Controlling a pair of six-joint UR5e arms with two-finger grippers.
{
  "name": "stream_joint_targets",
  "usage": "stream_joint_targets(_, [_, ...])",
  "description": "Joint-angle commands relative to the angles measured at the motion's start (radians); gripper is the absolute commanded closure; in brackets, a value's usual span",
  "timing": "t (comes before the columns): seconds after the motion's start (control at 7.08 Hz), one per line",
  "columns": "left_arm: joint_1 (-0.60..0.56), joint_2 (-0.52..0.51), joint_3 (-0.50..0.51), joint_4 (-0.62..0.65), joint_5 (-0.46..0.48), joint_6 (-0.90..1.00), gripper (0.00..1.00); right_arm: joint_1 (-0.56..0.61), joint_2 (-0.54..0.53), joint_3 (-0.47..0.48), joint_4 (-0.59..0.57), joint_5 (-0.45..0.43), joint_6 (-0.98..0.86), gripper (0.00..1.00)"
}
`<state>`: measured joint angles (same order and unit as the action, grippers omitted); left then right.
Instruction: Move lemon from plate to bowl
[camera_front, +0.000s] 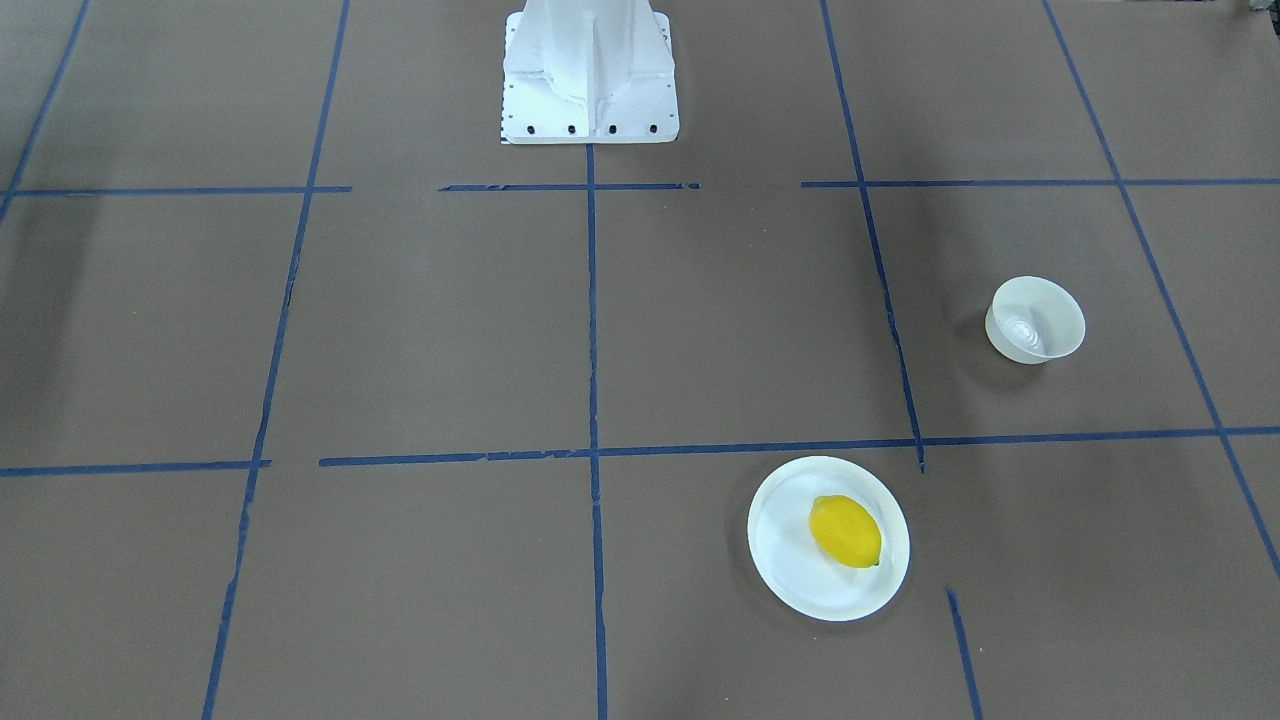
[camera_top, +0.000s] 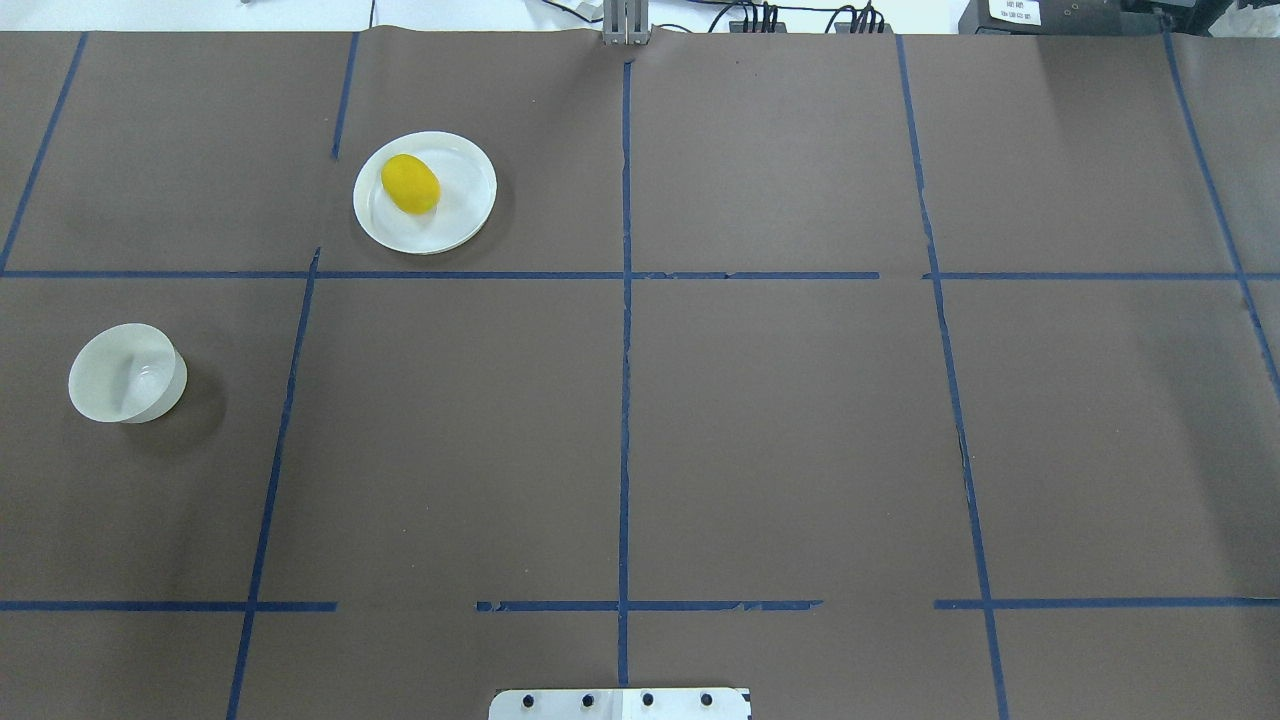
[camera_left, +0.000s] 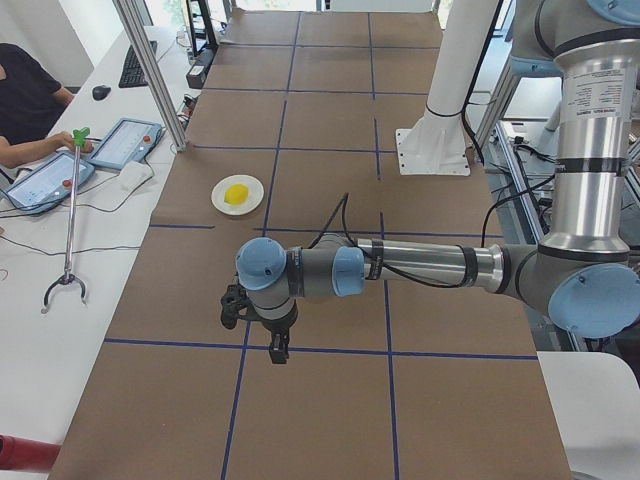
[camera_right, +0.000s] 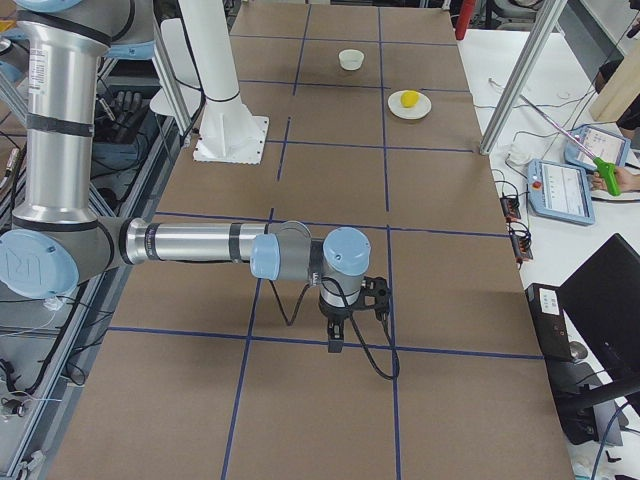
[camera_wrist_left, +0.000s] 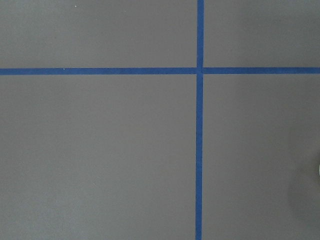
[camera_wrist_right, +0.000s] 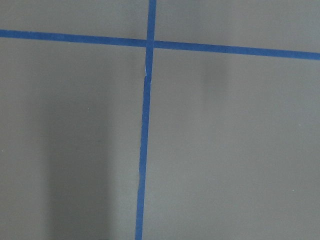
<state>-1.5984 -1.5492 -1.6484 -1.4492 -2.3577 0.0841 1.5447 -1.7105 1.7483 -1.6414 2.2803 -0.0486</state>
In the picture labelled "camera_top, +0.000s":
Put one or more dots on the white plate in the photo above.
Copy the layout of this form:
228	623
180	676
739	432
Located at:
469	191

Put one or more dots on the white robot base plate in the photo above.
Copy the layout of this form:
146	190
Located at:
623	703

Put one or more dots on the aluminium frame post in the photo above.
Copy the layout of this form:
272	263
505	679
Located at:
626	22

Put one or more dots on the white bowl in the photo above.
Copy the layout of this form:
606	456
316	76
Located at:
130	373

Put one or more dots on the black device with label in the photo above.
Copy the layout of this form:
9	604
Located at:
1055	18

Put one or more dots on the yellow lemon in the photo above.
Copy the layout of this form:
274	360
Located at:
410	184

